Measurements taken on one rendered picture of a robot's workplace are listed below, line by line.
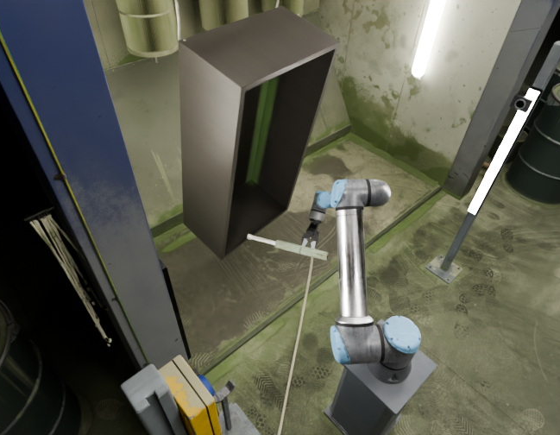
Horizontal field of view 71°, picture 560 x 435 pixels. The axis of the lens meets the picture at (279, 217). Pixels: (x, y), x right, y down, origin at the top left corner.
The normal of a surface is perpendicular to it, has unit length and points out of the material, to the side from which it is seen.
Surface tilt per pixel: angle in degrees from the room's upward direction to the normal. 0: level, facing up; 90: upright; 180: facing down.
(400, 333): 5
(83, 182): 90
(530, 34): 90
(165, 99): 57
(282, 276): 0
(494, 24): 90
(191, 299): 0
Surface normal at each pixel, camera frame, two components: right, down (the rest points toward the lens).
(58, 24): 0.67, 0.54
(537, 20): -0.74, 0.46
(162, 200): 0.58, 0.06
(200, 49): 0.18, -0.59
